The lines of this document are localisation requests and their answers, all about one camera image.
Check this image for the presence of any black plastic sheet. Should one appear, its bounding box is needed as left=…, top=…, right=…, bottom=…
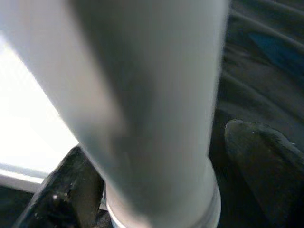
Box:
left=0, top=0, right=304, bottom=228

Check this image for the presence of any white plastic table top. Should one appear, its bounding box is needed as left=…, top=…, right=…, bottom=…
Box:
left=0, top=30, right=83, bottom=193

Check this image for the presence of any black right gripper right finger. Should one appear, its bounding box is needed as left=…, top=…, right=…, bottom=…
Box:
left=224, top=118, right=304, bottom=228

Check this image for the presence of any white plastic table leg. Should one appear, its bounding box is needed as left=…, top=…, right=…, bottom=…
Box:
left=0, top=0, right=230, bottom=228

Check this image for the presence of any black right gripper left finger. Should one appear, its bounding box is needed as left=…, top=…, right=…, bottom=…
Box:
left=13, top=144, right=105, bottom=228

